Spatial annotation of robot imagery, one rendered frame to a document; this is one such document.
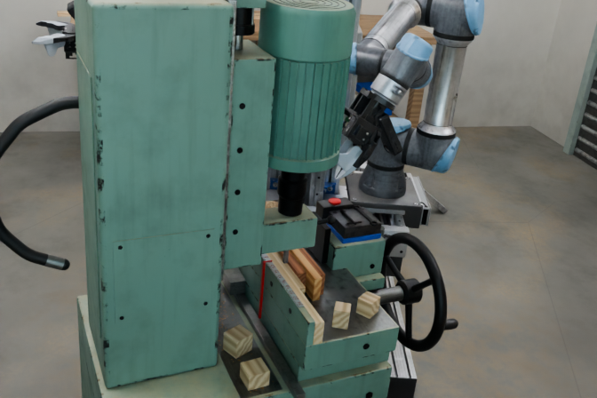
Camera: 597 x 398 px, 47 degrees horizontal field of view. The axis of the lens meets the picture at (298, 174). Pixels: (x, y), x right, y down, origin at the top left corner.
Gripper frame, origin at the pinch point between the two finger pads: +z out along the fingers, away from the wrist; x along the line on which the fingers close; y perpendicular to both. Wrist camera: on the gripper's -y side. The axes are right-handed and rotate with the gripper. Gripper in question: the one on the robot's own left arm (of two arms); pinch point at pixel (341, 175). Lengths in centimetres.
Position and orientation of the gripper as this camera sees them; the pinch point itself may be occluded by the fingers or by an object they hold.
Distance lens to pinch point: 158.1
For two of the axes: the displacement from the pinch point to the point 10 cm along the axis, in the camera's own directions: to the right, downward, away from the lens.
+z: -5.3, 8.4, 1.4
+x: 3.9, 3.9, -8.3
